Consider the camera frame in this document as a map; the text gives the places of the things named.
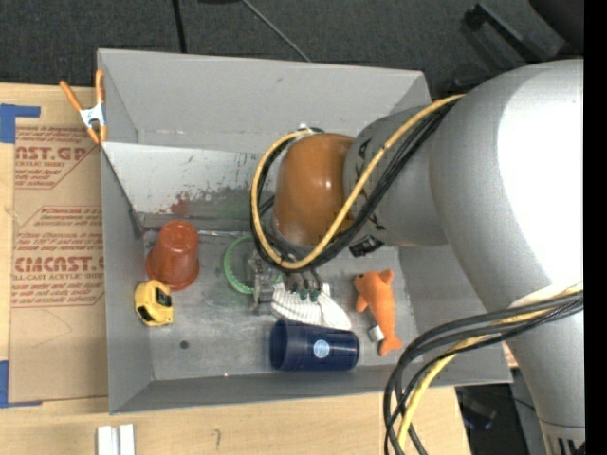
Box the white ribbed cloth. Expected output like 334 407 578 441
269 282 354 331

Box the dark blue cup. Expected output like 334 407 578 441
268 318 360 373

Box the orange plastic cup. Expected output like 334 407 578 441
144 220 202 292

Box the yellow tape measure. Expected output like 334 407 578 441
133 279 175 328

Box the orange toy fish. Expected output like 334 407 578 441
352 268 405 357

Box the grey metal bin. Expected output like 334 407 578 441
96 47 515 415

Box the brown cardboard board, red print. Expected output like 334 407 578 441
0 82 111 410

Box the green ring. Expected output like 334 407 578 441
223 234 267 296

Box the black cylinder on white bracket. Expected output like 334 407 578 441
349 235 385 258

